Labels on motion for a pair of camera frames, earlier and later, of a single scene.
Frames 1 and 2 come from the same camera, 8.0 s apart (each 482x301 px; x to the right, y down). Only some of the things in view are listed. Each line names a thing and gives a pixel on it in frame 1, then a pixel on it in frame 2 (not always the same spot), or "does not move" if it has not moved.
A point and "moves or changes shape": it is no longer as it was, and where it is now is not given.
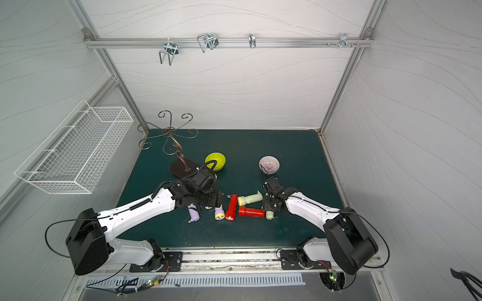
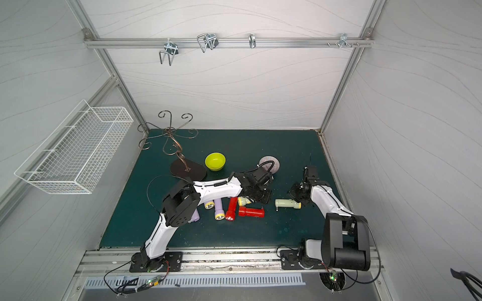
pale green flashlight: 269,215 moves or changes shape
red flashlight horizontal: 244,211 does not move
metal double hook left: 172,49 does not move
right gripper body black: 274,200 to 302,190
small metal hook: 252,41 does not move
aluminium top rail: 139,42 does not move
